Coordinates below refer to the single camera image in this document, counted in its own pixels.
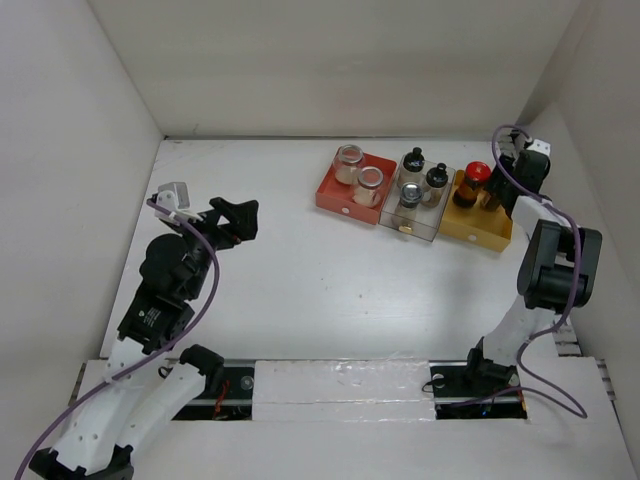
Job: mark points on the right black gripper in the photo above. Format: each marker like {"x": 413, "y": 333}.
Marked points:
{"x": 496, "y": 181}

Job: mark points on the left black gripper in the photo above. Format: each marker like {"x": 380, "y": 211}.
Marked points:
{"x": 243, "y": 219}

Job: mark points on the silver lid jar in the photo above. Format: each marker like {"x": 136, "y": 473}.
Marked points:
{"x": 490, "y": 202}

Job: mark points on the red lid sauce jar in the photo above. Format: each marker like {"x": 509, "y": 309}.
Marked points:
{"x": 476, "y": 175}

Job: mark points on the black faceted lid jar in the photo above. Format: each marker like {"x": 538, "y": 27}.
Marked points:
{"x": 435, "y": 181}

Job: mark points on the black silver lid shaker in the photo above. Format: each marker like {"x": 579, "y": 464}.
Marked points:
{"x": 410, "y": 197}

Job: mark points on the black knob lid shaker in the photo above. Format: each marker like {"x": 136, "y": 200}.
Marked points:
{"x": 411, "y": 167}

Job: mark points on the glass jar of rice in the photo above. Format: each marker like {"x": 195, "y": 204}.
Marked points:
{"x": 347, "y": 164}

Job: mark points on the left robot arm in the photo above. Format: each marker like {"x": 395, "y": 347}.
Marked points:
{"x": 100, "y": 435}

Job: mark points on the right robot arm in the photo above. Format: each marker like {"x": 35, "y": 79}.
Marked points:
{"x": 557, "y": 273}

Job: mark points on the yellow tray box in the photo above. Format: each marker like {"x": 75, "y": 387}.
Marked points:
{"x": 491, "y": 230}

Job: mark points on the clear plastic tray box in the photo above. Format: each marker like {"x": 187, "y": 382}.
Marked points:
{"x": 427, "y": 220}

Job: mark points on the red tray box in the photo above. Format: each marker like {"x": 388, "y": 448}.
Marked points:
{"x": 333, "y": 196}

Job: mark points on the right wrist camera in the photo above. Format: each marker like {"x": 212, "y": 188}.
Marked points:
{"x": 522, "y": 141}

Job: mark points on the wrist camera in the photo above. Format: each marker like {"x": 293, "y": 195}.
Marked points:
{"x": 171, "y": 203}
{"x": 522, "y": 141}

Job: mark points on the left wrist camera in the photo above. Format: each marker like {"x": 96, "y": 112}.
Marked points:
{"x": 171, "y": 203}

